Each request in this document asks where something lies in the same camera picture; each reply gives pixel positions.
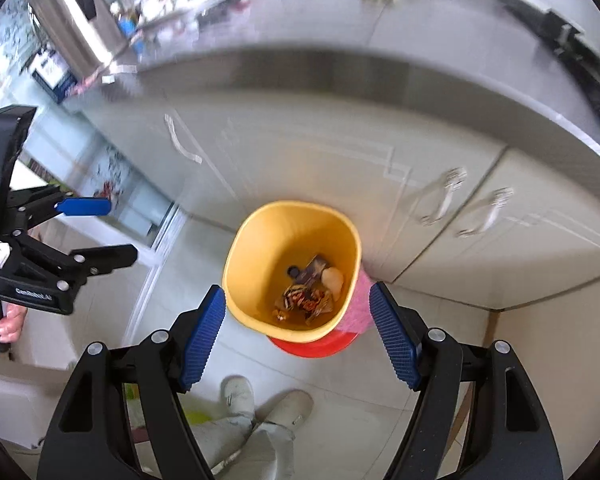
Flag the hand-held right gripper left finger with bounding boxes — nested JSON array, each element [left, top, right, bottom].
[[36, 284, 227, 480]]

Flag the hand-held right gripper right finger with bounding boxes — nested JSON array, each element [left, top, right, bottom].
[[369, 281, 565, 480]]

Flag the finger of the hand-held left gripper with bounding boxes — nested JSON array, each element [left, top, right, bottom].
[[17, 232, 138, 283], [7, 185, 113, 233]]

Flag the yellow trash bin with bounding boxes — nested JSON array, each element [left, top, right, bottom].
[[222, 201, 363, 345]]

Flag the person's left hand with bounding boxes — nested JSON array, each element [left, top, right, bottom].
[[0, 290, 28, 345]]

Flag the person's white shoe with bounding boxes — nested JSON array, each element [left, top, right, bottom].
[[267, 390, 314, 428], [221, 376, 256, 423]]

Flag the red plastic basin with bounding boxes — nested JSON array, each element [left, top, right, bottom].
[[267, 332, 361, 359]]

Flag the small dark box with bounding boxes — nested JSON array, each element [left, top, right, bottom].
[[295, 255, 329, 286]]

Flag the blue white box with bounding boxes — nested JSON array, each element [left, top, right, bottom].
[[31, 47, 78, 103]]

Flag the person's legs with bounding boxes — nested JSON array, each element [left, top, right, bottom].
[[192, 412, 296, 480]]

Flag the stainless steel appliance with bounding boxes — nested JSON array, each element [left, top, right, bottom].
[[27, 0, 131, 78]]

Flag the grey kitchen cabinet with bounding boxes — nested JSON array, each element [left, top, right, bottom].
[[65, 80, 600, 311]]

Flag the black gas stove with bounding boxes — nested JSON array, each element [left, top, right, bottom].
[[500, 0, 600, 141]]

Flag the metal cabinet handle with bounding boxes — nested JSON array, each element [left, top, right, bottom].
[[164, 114, 203, 165], [420, 167, 467, 226], [457, 187, 515, 238]]

